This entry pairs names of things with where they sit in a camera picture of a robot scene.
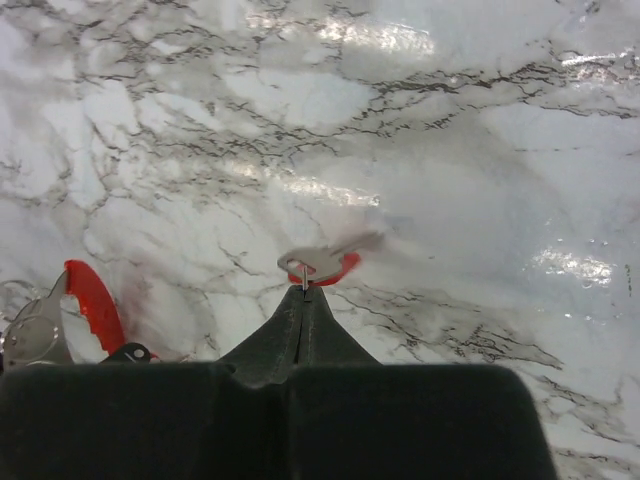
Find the silver key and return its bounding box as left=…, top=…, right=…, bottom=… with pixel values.
left=277, top=230, right=384, bottom=282

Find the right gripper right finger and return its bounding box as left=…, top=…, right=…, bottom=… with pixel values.
left=285, top=288, right=555, bottom=479

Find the steel key organizer red handle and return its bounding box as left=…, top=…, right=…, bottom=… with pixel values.
left=0, top=258, right=126, bottom=369

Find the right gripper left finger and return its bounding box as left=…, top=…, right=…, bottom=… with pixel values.
left=1, top=287, right=304, bottom=479

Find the red key tag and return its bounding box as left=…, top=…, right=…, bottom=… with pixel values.
left=288, top=252, right=361, bottom=286

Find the black key tag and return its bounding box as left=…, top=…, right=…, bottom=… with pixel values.
left=102, top=342, right=153, bottom=364

